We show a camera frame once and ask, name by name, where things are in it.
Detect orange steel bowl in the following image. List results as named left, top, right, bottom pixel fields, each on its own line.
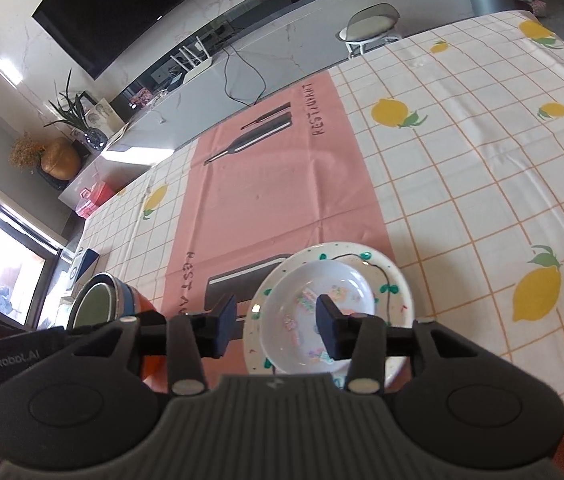
left=131, top=287, right=166, bottom=382

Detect painted white ceramic plate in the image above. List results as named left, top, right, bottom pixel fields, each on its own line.
left=243, top=242, right=415, bottom=387

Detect small white saucer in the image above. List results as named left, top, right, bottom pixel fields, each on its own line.
left=259, top=259, right=377, bottom=375

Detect green ceramic bowl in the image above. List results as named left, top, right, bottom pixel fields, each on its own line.
left=69, top=283, right=114, bottom=328

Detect white blue product box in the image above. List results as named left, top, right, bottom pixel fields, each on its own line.
left=65, top=247, right=100, bottom=297

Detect pink storage box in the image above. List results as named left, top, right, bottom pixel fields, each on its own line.
left=75, top=181, right=115, bottom=219

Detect checked lemon tablecloth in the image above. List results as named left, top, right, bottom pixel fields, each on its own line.
left=80, top=12, right=564, bottom=400

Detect dried yellow flowers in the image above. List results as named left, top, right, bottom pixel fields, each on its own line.
left=9, top=133, right=47, bottom=169

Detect brown round vase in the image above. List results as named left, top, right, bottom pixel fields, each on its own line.
left=40, top=138, right=81, bottom=181

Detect leafy plant in vase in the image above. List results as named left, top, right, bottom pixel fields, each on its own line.
left=47, top=70, right=108, bottom=152

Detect white wifi router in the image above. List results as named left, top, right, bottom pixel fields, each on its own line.
left=170, top=36, right=213, bottom=84

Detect white round stool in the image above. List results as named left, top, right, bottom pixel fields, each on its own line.
left=336, top=3, right=402, bottom=60

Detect black television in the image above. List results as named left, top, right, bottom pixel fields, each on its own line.
left=32, top=0, right=184, bottom=79

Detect photo frame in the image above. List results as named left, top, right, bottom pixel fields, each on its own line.
left=86, top=100, right=125, bottom=136

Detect black power cable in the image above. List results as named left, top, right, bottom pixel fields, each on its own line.
left=222, top=44, right=268, bottom=108

